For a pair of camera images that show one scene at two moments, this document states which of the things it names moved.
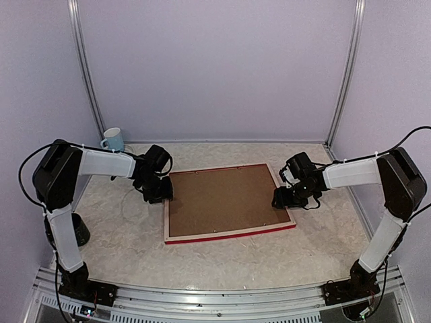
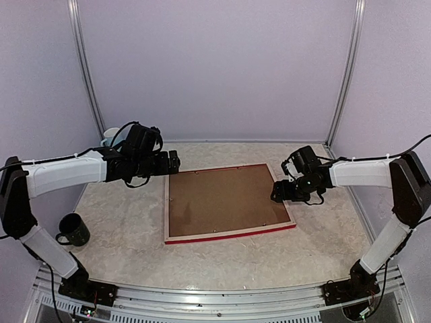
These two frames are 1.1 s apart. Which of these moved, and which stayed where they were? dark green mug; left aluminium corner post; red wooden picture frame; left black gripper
Moved: left black gripper
Stayed: left aluminium corner post; dark green mug; red wooden picture frame
